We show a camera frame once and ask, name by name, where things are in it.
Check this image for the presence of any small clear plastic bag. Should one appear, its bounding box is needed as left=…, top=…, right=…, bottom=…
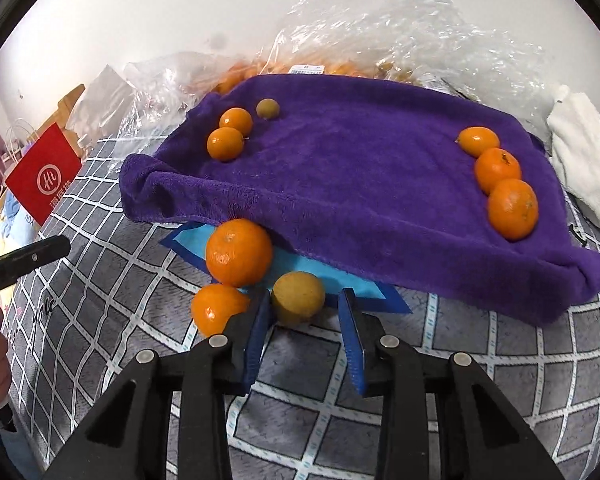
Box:
left=116, top=52, right=237, bottom=158

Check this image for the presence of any yellow oval kumquat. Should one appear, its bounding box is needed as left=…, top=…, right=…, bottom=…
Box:
left=456, top=126, right=501, bottom=158

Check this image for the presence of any large back orange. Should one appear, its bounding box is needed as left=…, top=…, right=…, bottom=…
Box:
left=204, top=219, right=274, bottom=288

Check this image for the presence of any purple towel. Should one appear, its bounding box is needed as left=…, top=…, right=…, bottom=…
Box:
left=119, top=75, right=600, bottom=326

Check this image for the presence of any small orange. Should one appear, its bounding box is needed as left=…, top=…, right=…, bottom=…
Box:
left=219, top=107, right=253, bottom=138
left=192, top=283, right=250, bottom=337
left=207, top=127, right=245, bottom=162

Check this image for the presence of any white crumpled cloth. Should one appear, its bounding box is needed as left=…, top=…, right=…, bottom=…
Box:
left=546, top=84, right=600, bottom=228

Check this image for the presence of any orange with dark spot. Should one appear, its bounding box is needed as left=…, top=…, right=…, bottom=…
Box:
left=474, top=148, right=521, bottom=195

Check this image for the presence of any red paper bag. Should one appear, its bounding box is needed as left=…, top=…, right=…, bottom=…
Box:
left=5, top=124, right=82, bottom=226

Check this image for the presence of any large clear plastic bag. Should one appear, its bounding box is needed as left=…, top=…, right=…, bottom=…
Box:
left=214, top=0, right=552, bottom=111

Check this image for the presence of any grey checked tablecloth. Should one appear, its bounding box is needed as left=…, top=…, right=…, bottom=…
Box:
left=3, top=141, right=600, bottom=479

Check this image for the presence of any greenish yellow small fruit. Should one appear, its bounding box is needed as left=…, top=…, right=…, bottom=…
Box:
left=256, top=98, right=280, bottom=120

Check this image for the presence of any white plastic bag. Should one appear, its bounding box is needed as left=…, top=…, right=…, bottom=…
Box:
left=66, top=65, right=134, bottom=151

